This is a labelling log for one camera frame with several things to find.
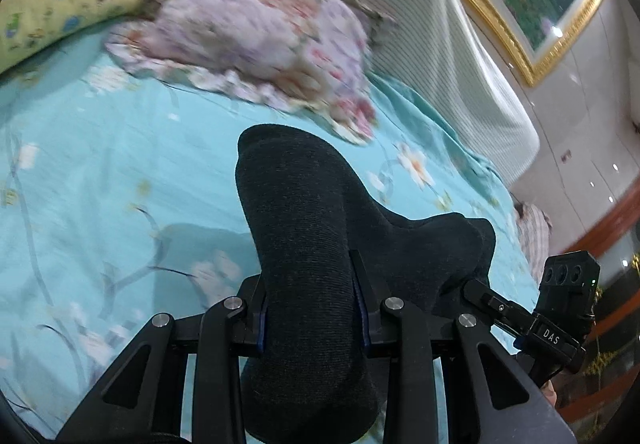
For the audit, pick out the teal floral bed sheet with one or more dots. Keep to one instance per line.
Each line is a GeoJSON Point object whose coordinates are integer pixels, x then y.
{"type": "Point", "coordinates": [118, 201]}

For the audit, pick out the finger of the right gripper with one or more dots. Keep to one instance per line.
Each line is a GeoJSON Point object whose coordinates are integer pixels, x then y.
{"type": "Point", "coordinates": [496, 310]}

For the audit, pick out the person's right hand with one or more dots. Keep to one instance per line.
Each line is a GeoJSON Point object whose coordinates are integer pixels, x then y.
{"type": "Point", "coordinates": [548, 391]}

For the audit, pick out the pink purple floral pillow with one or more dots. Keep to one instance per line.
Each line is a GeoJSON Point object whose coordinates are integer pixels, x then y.
{"type": "Point", "coordinates": [290, 55]}

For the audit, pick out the black pants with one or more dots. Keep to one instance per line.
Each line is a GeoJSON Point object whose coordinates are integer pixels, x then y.
{"type": "Point", "coordinates": [307, 211]}

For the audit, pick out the white striped headboard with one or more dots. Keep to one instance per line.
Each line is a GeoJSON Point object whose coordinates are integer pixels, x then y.
{"type": "Point", "coordinates": [435, 50]}

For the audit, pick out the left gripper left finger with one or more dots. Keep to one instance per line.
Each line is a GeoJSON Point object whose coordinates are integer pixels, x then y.
{"type": "Point", "coordinates": [231, 329]}

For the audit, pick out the red wooden furniture edge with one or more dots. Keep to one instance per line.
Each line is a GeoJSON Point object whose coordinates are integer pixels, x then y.
{"type": "Point", "coordinates": [589, 399]}

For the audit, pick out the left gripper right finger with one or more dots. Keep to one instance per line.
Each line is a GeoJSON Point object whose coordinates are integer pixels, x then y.
{"type": "Point", "coordinates": [398, 332]}

